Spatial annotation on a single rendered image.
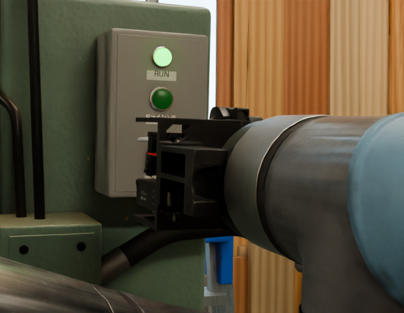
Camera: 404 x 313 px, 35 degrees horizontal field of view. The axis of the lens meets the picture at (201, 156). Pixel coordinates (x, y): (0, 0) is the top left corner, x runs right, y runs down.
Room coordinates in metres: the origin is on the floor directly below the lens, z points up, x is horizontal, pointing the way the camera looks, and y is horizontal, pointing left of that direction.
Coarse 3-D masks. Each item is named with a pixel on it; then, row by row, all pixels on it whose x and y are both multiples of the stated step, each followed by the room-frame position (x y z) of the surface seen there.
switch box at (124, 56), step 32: (128, 32) 0.61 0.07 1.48; (160, 32) 0.63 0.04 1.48; (96, 64) 0.66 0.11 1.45; (128, 64) 0.61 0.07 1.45; (192, 64) 0.64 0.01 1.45; (96, 96) 0.66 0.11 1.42; (128, 96) 0.61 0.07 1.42; (192, 96) 0.64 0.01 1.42; (96, 128) 0.65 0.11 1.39; (128, 128) 0.61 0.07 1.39; (96, 160) 0.65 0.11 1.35; (128, 160) 0.61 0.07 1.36; (128, 192) 0.61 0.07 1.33
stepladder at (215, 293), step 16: (208, 240) 1.48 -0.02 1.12; (224, 240) 1.50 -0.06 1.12; (208, 256) 1.55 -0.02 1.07; (224, 256) 1.52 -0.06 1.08; (208, 272) 1.54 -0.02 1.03; (224, 272) 1.52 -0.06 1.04; (208, 288) 1.54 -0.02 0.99; (224, 288) 1.54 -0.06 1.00; (208, 304) 1.49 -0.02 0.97; (224, 304) 1.51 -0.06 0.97
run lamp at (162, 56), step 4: (156, 48) 0.62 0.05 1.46; (160, 48) 0.62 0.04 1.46; (164, 48) 0.62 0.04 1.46; (156, 52) 0.62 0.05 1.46; (160, 52) 0.62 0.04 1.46; (164, 52) 0.62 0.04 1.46; (168, 52) 0.62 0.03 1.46; (152, 56) 0.62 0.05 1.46; (156, 56) 0.62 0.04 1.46; (160, 56) 0.62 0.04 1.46; (164, 56) 0.62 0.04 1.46; (168, 56) 0.62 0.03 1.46; (172, 56) 0.63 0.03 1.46; (156, 60) 0.62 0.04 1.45; (160, 60) 0.62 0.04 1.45; (164, 60) 0.62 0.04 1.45; (168, 60) 0.62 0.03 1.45; (156, 64) 0.62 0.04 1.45; (160, 64) 0.62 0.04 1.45; (164, 64) 0.62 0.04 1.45; (168, 64) 0.62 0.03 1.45
